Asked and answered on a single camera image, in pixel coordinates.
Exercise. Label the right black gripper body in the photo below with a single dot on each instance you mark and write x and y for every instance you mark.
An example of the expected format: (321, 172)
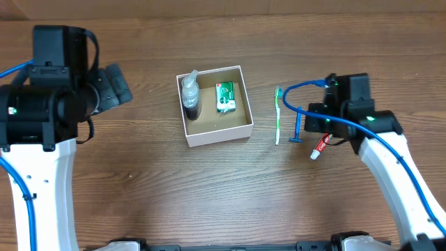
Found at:
(322, 125)

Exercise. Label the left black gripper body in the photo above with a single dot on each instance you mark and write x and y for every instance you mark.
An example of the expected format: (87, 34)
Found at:
(109, 97)

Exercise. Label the green white toothbrush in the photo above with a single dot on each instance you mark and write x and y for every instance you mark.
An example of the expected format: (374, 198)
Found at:
(278, 95)

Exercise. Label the clear pump soap bottle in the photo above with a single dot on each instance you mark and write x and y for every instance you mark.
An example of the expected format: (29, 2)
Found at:
(190, 95)

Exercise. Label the green soap bar packet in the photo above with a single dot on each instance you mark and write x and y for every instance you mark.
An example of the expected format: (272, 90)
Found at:
(225, 97)

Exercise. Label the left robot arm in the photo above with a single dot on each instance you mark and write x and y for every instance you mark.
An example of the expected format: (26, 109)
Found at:
(41, 110)

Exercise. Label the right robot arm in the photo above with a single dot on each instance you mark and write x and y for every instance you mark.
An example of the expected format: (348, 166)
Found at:
(348, 112)

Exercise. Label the blue disposable razor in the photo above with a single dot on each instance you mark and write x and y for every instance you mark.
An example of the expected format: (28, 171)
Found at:
(296, 137)

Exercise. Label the Colgate toothpaste tube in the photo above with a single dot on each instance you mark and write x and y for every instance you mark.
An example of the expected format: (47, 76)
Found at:
(320, 146)

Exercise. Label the white cardboard box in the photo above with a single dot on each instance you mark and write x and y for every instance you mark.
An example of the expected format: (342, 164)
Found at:
(212, 126)

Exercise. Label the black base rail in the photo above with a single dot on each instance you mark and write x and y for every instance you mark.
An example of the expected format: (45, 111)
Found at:
(351, 240)

